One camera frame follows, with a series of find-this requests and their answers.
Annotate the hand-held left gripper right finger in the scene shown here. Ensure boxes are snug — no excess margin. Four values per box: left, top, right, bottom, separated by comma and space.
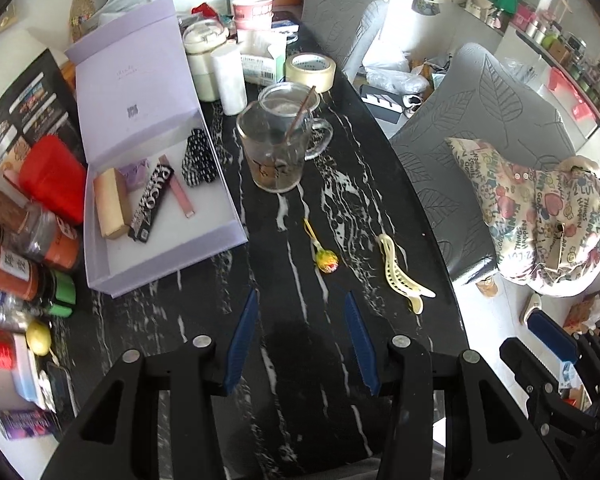
344, 290, 563, 480

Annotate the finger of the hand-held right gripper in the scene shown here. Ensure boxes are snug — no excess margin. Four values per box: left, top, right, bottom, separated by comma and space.
526, 308, 600, 411
499, 338, 600, 443

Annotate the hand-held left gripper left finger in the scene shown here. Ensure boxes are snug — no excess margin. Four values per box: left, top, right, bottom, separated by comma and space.
40, 287, 261, 480

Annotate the yellow lollipop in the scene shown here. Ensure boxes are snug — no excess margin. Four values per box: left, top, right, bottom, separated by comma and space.
302, 217, 340, 275

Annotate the pink lip gloss tube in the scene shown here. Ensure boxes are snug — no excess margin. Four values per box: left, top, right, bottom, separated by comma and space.
158, 155, 197, 219

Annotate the black lip gloss box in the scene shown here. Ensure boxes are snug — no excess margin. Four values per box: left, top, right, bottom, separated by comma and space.
128, 162, 175, 242

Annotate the beige block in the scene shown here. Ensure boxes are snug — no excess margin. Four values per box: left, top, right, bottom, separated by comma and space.
93, 167, 131, 239

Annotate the black polka dot scrunchie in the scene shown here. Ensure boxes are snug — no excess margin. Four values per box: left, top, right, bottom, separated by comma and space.
182, 128, 216, 168

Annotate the lavender gift box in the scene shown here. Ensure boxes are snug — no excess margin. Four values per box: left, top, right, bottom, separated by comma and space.
65, 0, 248, 296

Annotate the beige slipper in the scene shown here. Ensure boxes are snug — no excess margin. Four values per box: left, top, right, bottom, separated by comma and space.
520, 292, 543, 325

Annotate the cream hair clip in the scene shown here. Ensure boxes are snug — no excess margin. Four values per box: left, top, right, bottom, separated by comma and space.
377, 233, 437, 315

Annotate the colourful printed cushion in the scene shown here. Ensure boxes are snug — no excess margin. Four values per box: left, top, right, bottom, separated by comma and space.
445, 136, 600, 297

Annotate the black white checkered scrunchie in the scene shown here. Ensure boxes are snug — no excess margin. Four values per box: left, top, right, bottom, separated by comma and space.
181, 157, 218, 188

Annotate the glass mug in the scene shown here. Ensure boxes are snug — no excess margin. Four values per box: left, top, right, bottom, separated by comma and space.
236, 81, 334, 194

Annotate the yellow lemon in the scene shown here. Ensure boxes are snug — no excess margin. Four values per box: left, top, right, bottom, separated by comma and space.
26, 321, 51, 356

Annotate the white blue box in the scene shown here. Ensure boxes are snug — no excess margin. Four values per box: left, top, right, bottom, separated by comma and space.
10, 347, 51, 411

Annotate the green cap clear jar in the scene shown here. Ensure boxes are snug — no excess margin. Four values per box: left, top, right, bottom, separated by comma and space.
0, 285, 74, 333

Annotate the grey leaf pattern chair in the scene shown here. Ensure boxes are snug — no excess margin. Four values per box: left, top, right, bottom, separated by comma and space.
387, 42, 576, 283
301, 0, 387, 83

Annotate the purple printed box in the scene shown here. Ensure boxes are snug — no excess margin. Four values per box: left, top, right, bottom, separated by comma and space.
0, 407, 63, 441

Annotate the brown stirring stick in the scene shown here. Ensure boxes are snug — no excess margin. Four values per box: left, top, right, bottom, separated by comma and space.
286, 86, 317, 138

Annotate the red label can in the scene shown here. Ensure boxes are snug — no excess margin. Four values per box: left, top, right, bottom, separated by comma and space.
0, 327, 28, 368

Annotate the black shoe box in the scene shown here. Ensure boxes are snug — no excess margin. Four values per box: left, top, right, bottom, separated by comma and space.
359, 84, 406, 123

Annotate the pink plastic bag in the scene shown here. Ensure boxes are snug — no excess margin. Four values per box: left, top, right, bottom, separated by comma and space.
547, 67, 596, 121

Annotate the white counter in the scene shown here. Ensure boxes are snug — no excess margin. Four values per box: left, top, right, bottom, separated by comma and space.
495, 25, 600, 136

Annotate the red plastic container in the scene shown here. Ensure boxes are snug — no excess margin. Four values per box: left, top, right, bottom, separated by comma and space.
19, 135, 88, 226

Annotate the white tissue roll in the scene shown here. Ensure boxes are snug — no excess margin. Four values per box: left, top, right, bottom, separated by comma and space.
211, 45, 247, 116

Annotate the clear plastic bag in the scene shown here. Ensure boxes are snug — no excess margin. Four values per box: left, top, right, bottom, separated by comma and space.
367, 67, 431, 93

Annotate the clear tape roll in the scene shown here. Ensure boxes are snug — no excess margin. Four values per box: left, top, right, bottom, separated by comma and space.
285, 52, 337, 93

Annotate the cream thermos jar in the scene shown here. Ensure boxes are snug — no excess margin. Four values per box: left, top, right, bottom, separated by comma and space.
182, 19, 229, 103

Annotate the white green medicine box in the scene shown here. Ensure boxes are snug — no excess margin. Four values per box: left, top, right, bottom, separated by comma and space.
237, 30, 287, 86

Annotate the brown spice jar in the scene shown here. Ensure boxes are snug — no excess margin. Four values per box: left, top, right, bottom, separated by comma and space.
0, 167, 31, 233

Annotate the white plastic bag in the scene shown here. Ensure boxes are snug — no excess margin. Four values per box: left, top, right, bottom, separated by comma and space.
362, 42, 411, 76

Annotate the black printed bag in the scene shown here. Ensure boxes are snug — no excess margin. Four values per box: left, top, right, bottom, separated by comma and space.
0, 50, 88, 171

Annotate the pink paper bowl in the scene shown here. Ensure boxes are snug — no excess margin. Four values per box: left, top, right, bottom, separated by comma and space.
231, 0, 276, 31

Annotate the woven straw mat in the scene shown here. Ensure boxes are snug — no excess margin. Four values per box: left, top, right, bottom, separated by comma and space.
70, 0, 98, 43

